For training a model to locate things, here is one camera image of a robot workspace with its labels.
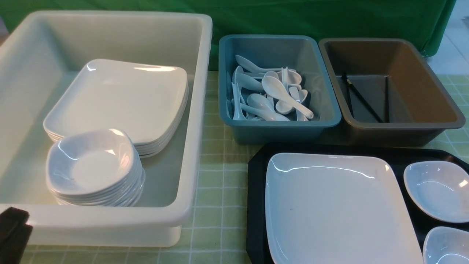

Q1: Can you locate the white spoon of bin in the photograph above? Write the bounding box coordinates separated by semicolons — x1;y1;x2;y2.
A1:
235;55;282;73
240;104;290;121
234;73;264;92

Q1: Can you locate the black textured serving tray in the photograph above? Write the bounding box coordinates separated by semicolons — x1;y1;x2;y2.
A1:
246;143;469;264

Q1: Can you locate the large white plastic bin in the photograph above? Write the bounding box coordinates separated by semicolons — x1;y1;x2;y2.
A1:
1;11;213;247

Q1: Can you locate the white spoon bottom of bin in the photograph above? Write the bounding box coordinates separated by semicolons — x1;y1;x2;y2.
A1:
240;104;290;121

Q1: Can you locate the green cloth backdrop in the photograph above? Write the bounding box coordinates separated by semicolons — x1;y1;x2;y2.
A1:
0;0;455;71

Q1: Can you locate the brown plastic bin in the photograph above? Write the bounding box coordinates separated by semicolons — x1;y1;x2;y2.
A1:
318;37;466;147

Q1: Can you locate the teal plastic bin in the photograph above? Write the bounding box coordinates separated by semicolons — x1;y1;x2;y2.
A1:
218;34;342;145

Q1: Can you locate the white spoon middle of bin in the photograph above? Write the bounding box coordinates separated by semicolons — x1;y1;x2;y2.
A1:
234;73;264;92

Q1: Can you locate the white spoon top of bin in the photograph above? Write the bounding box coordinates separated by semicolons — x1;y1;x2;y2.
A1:
235;55;282;73

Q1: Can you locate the large white rectangular plate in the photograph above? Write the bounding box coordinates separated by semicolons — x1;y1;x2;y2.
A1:
265;153;424;264

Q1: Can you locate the stack of white square plates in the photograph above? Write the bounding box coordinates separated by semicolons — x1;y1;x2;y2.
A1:
43;59;189;157

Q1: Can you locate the black chopstick in brown bin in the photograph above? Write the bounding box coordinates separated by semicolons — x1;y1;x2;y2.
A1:
343;76;383;122

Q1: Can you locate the white ceramic soup spoon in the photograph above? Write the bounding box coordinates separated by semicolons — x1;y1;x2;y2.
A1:
261;76;314;119

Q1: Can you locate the stack of white small bowls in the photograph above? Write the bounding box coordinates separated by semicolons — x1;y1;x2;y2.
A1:
45;129;146;207

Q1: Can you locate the white small dish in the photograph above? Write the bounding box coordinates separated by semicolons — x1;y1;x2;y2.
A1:
422;227;469;264
403;161;469;223

